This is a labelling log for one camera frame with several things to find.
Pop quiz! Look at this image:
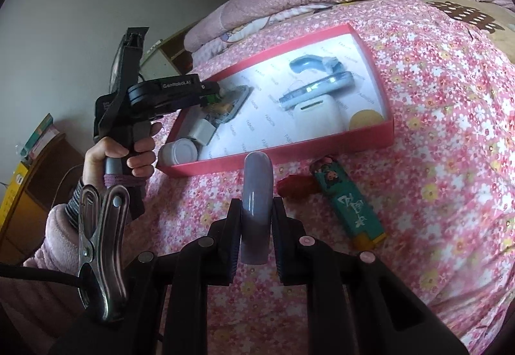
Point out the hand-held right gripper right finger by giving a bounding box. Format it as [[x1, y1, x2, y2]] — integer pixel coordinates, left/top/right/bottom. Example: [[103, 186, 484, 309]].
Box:
[[271, 196, 469, 355]]

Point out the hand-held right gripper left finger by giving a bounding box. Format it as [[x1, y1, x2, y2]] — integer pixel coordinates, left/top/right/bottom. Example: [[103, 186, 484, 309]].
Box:
[[52, 198, 244, 355]]

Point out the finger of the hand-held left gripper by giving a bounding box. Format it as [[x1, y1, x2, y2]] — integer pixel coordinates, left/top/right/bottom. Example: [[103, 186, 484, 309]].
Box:
[[198, 89, 223, 109]]

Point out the grey plastic mounting plate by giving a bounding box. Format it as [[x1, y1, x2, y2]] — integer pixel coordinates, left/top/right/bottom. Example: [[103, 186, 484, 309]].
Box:
[[201, 85, 253, 126]]

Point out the red cardboard box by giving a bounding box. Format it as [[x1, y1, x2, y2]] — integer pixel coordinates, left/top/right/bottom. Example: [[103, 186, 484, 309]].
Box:
[[156, 23, 396, 179]]

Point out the grey lilac bangle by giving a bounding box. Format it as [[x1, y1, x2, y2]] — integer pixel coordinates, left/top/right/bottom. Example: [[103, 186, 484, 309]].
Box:
[[240, 152, 275, 265]]

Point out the blue curved handle tool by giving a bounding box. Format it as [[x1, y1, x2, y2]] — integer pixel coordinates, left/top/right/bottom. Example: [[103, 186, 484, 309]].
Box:
[[289, 54, 345, 79]]

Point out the person's left hand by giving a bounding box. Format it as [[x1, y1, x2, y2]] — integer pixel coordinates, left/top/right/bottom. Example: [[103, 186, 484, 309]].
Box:
[[82, 121, 164, 195]]

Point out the white plastic block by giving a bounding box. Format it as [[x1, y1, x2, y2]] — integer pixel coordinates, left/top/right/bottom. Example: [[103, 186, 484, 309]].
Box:
[[190, 117, 219, 146]]

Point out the grey open shelf cabinet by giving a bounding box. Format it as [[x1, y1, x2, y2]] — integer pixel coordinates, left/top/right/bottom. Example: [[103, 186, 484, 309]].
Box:
[[139, 23, 202, 77]]

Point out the white round bottle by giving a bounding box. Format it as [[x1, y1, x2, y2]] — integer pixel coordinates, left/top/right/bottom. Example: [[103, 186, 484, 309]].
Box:
[[158, 138, 200, 168]]

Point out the red hair clip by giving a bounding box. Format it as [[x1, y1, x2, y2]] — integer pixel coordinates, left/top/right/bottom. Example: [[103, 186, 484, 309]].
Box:
[[277, 174, 319, 200]]

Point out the teal printed tube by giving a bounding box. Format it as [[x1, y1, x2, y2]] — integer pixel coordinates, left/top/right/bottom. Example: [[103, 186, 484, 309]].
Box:
[[310, 154, 387, 250]]

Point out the cartoon print blanket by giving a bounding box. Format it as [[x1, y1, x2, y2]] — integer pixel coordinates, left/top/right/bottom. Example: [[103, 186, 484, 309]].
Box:
[[217, 0, 515, 58]]

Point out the white rounded case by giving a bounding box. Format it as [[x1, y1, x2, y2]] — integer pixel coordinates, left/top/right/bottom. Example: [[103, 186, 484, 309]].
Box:
[[290, 95, 349, 138]]

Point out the light blue oval device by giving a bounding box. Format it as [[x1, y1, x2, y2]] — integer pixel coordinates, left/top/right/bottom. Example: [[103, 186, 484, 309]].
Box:
[[279, 71, 355, 111]]

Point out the stack of books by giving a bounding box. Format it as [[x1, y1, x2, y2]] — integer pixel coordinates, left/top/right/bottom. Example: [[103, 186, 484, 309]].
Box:
[[20, 114, 62, 167]]

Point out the metal spring clip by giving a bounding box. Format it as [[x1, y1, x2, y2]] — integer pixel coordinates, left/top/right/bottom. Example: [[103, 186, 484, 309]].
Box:
[[78, 184, 132, 323]]

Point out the wooden bedside table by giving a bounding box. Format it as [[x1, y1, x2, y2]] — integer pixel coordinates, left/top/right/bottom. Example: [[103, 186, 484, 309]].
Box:
[[0, 132, 87, 264]]

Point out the yellow round disc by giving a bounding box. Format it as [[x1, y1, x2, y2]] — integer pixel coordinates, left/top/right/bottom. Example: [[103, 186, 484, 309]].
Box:
[[349, 109, 384, 133]]

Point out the yellow box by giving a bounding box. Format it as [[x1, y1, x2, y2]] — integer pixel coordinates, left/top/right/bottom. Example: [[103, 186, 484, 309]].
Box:
[[0, 161, 32, 236]]

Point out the pink floral bedsheet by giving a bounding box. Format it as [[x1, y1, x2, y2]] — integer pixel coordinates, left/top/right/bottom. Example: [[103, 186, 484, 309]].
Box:
[[121, 0, 515, 355]]

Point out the black cable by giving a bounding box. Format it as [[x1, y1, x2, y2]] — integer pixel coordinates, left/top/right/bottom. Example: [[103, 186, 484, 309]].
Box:
[[0, 262, 84, 290]]

